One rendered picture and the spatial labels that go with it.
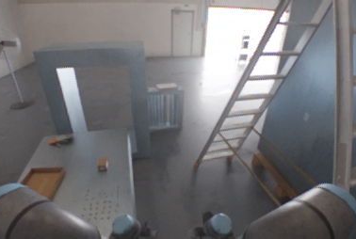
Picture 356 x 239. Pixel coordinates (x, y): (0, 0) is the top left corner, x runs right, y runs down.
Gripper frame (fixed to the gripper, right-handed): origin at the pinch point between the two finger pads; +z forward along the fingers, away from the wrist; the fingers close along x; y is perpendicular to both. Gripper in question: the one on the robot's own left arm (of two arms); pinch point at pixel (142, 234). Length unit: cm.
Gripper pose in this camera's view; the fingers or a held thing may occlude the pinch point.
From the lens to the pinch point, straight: 132.2
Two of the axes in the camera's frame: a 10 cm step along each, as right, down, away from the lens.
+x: -9.8, 0.2, 1.7
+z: 1.4, 6.2, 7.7
